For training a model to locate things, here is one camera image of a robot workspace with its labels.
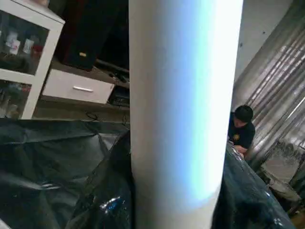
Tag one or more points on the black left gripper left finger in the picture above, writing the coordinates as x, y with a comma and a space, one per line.
104, 190

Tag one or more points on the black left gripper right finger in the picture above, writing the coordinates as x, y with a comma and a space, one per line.
247, 195

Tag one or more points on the white plastic table leg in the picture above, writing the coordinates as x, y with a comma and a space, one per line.
186, 95

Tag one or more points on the person in dark shirt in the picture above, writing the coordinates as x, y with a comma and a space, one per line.
243, 133

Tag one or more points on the black mat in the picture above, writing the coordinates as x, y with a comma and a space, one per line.
47, 155

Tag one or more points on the white drawer unit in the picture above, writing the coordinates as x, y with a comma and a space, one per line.
78, 88

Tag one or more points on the grey pleated curtain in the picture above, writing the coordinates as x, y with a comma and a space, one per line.
281, 83

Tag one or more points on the white glass door cabinet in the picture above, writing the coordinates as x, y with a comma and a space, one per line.
43, 59

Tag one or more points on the dark brown floor speaker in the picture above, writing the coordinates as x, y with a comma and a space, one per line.
78, 35

